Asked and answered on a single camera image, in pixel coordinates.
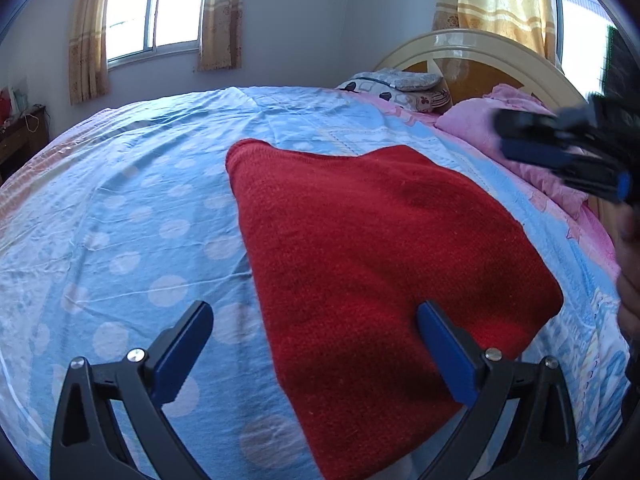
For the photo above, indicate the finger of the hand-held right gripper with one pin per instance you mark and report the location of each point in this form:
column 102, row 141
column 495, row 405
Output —
column 550, row 160
column 530, row 122

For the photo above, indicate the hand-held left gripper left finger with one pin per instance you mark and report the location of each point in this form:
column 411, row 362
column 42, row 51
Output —
column 182, row 355

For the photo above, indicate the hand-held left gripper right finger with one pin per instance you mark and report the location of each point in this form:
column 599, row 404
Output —
column 447, row 350

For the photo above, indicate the red knitted sweater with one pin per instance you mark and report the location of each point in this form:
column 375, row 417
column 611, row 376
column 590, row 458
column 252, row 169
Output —
column 375, row 240

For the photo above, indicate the person's right hand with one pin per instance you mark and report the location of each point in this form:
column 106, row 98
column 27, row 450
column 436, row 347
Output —
column 631, row 240

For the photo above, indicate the pink pillow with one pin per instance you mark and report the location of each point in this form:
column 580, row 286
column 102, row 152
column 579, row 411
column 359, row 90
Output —
column 500, row 130

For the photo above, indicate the cream wooden headboard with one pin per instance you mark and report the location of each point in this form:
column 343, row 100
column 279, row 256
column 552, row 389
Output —
column 480, row 60

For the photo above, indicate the bright side window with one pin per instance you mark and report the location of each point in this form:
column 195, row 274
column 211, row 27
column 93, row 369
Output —
column 582, row 25

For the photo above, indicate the yellow patterned curtain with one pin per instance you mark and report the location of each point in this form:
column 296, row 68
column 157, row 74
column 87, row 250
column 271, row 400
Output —
column 495, row 0

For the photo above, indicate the grey patterned pillow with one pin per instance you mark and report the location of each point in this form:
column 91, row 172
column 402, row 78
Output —
column 395, row 81

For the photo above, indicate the polka-dot bed sheet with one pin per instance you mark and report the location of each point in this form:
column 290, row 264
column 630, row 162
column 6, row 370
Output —
column 125, row 210

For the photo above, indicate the brown wooden desk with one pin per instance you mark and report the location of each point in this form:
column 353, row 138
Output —
column 17, row 145

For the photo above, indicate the beige patterned curtain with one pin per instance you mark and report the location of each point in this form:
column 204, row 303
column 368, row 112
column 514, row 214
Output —
column 87, row 35
column 222, row 15

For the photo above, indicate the window with metal frame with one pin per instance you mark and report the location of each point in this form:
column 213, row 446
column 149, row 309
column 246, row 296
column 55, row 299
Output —
column 150, row 5

